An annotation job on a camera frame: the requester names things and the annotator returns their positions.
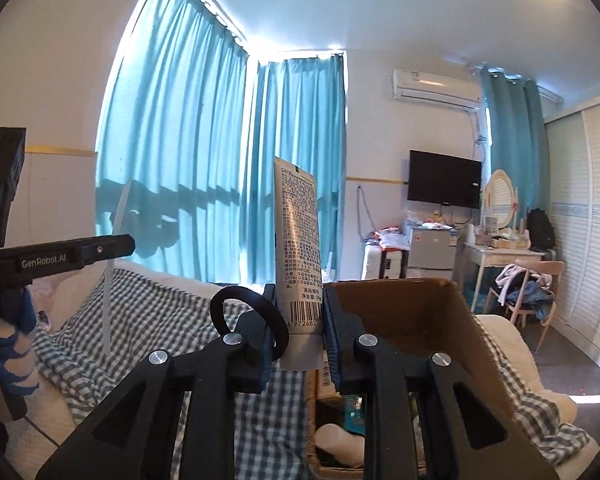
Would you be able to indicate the black wall television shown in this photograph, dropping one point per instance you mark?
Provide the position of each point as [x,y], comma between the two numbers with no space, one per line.
[445,179]

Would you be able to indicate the white wall air conditioner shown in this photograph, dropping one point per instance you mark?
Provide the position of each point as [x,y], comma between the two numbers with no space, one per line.
[435,90]

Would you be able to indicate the silver mini fridge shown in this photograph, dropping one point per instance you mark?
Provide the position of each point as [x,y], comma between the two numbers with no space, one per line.
[432,247]

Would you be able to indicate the white ointment tube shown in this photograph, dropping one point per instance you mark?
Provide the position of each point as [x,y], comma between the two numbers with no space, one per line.
[297,240]

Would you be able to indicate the teal corner curtain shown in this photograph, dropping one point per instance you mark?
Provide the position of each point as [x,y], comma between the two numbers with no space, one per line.
[512,150]

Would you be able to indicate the narrow teal window curtain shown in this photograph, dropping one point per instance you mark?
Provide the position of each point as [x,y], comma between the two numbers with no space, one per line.
[295,125]

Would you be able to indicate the white oval vanity mirror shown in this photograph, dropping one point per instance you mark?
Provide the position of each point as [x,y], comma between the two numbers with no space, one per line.
[500,200]

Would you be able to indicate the white dressing table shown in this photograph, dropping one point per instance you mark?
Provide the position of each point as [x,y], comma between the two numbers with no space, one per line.
[500,255]

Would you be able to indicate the white louvered wardrobe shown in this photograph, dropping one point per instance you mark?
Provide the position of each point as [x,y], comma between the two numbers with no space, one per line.
[590,220]

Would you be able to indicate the white plastic strip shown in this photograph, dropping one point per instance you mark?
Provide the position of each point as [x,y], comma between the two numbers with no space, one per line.
[109,310]

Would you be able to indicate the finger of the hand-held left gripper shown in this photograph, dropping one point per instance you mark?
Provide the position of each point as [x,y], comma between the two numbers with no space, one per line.
[110,249]

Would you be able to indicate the pile of clothes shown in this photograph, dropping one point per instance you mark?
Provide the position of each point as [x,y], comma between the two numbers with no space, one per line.
[522,290]

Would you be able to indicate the teal pill blister pack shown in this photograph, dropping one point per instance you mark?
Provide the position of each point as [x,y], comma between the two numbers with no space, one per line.
[354,412]

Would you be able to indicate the white suitcase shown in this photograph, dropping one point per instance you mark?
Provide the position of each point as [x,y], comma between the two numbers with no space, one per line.
[385,262]

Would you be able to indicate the wide teal window curtain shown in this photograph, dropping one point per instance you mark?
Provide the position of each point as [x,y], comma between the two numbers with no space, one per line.
[175,125]

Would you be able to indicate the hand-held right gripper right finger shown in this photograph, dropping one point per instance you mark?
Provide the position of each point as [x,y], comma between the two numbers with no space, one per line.
[331,340]

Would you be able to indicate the person's left hand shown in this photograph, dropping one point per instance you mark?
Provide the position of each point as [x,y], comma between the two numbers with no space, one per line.
[10,350]

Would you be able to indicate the grey white checkered blanket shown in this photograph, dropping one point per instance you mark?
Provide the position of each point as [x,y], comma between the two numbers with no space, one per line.
[155,320]

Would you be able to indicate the black backpack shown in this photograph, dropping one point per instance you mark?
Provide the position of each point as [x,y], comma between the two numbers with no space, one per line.
[540,230]

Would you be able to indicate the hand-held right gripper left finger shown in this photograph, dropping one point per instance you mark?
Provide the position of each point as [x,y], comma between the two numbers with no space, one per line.
[266,366]

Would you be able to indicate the brown cardboard box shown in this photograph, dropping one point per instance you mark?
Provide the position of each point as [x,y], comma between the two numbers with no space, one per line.
[405,310]

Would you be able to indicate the wooden chair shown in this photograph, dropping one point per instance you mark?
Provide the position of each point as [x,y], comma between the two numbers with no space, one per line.
[552,270]

